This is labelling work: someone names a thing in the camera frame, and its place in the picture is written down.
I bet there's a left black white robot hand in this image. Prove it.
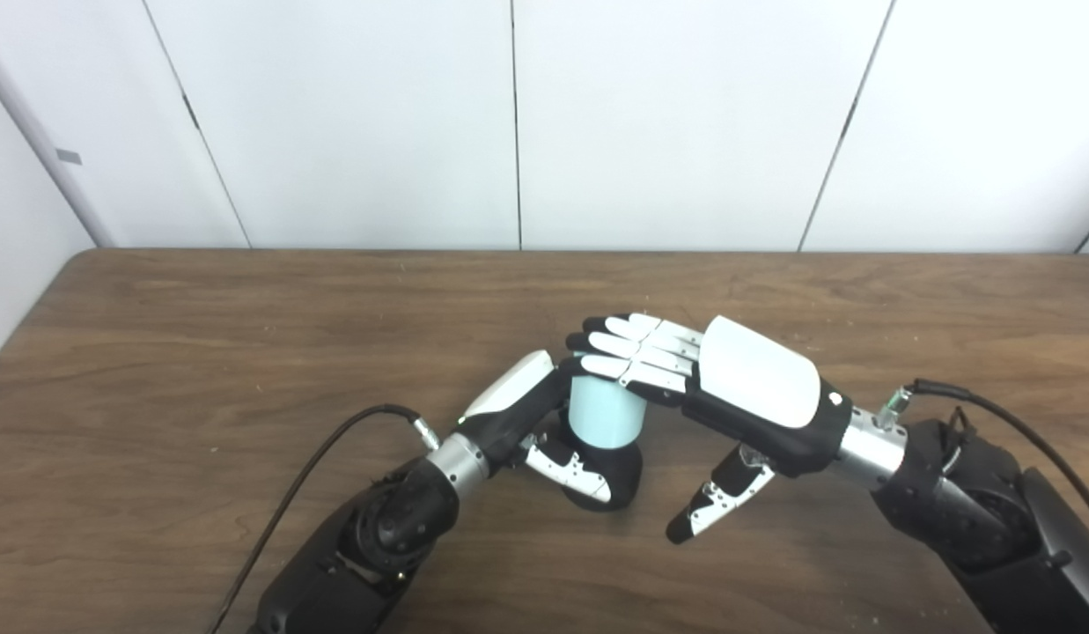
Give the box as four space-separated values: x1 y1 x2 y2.
453 350 614 505

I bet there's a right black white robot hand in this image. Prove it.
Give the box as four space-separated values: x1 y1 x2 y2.
557 313 855 545

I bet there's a light blue cylinder cup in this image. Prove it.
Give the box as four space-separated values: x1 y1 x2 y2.
567 350 646 450

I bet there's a black funnel-shaped nozzle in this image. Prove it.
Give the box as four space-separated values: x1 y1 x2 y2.
546 412 644 512

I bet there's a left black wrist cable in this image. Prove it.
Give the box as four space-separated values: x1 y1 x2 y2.
205 405 441 634

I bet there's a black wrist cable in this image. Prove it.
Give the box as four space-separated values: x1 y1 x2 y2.
205 405 441 634
874 379 1089 534

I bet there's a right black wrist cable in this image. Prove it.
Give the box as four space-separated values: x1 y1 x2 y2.
874 379 1089 534

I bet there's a white corner wall post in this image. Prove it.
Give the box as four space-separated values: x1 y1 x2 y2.
0 35 115 249

